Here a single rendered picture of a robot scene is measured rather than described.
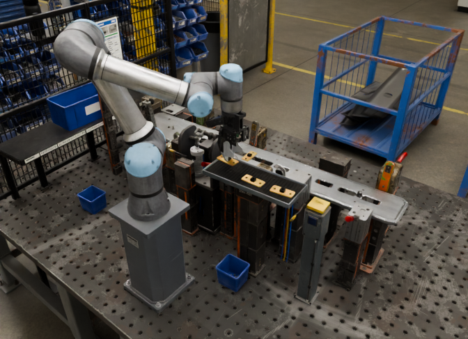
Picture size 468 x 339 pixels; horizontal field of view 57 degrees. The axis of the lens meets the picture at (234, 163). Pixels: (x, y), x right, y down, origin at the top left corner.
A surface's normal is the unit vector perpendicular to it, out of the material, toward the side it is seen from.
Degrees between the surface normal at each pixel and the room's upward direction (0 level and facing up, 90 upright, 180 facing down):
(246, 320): 0
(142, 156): 8
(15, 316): 0
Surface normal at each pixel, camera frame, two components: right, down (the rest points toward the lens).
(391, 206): 0.00, -0.84
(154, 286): 0.08, 0.54
